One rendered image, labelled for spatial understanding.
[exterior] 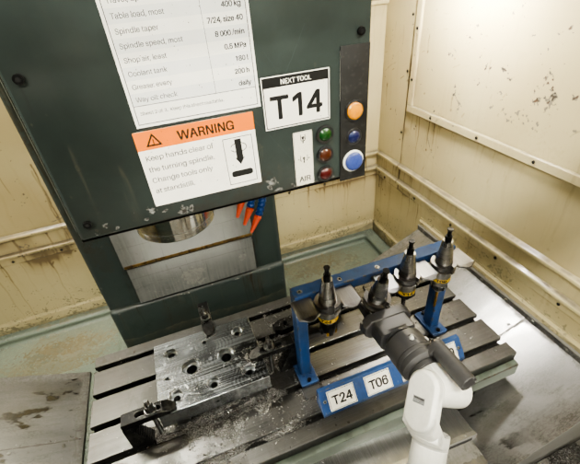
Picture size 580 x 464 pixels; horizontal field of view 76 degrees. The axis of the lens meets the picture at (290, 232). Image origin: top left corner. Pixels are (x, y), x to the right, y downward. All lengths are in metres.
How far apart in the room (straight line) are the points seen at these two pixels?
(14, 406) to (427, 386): 1.38
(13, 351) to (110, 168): 1.66
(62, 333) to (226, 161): 1.63
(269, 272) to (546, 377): 1.00
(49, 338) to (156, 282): 0.76
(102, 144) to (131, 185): 0.06
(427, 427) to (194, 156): 0.60
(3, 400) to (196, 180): 1.32
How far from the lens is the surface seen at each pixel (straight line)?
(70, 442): 1.59
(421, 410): 0.78
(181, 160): 0.52
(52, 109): 0.51
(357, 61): 0.56
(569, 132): 1.22
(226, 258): 1.43
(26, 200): 1.74
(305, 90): 0.54
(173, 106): 0.50
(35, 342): 2.09
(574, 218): 1.27
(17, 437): 1.62
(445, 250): 0.99
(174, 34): 0.49
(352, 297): 0.91
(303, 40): 0.53
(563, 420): 1.38
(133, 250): 1.35
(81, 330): 2.01
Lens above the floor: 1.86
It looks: 35 degrees down
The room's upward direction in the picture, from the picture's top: 5 degrees counter-clockwise
